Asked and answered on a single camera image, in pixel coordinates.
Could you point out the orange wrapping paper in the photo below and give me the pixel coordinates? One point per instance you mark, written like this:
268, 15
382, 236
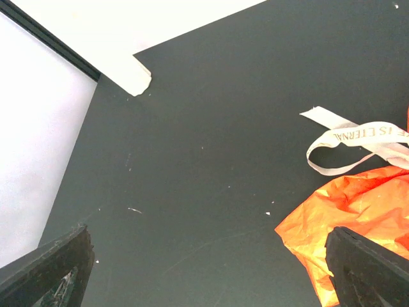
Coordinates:
373, 203

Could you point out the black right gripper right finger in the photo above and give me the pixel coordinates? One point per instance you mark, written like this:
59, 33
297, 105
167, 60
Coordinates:
364, 272

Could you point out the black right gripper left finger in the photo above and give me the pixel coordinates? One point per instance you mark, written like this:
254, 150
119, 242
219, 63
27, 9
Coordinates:
55, 274

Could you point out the black left frame post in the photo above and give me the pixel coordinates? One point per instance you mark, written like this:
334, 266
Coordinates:
22, 19

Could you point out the white ribbed vase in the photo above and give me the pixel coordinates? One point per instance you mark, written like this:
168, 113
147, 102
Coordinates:
108, 34

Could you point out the cream printed ribbon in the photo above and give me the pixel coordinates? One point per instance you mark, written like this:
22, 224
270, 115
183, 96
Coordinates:
383, 139

